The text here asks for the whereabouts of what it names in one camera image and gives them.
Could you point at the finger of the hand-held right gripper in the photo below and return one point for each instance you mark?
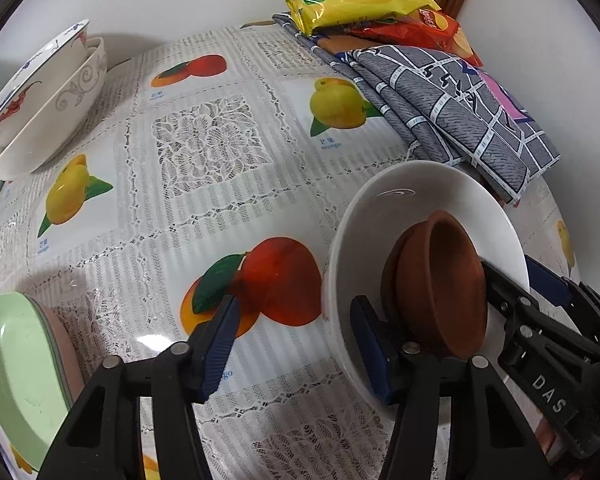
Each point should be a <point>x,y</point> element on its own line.
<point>515,310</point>
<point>545,280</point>

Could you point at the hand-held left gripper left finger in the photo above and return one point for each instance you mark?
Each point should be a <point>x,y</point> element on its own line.
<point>220,345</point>

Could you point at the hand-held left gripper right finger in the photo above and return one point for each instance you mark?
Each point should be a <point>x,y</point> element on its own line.
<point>372,350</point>

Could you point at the brown clay bowl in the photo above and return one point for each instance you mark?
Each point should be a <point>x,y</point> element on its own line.
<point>445,285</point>
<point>389,280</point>

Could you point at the pink plate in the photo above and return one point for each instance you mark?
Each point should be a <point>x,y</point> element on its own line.
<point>70,360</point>

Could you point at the plain white bowl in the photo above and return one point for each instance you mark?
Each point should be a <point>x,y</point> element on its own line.
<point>415,195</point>

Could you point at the green plate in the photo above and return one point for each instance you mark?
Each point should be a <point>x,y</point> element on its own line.
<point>15,360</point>

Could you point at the grey checked cloth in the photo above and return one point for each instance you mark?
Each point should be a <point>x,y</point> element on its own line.
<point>455,125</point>

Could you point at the fruit print tablecloth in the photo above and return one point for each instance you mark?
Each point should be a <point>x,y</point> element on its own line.
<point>205,160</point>

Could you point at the red chips bag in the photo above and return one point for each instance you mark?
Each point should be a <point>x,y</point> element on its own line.
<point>430,30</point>

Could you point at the large white bowl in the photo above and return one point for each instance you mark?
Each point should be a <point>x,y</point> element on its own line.
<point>65,105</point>

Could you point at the brown snack packet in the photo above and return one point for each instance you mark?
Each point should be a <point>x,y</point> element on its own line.
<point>337,42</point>

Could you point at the blue crane print bowl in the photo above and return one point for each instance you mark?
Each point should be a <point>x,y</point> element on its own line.
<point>25,95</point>

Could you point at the yellow chips bag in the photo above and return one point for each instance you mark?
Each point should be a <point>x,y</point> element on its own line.
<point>360,0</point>

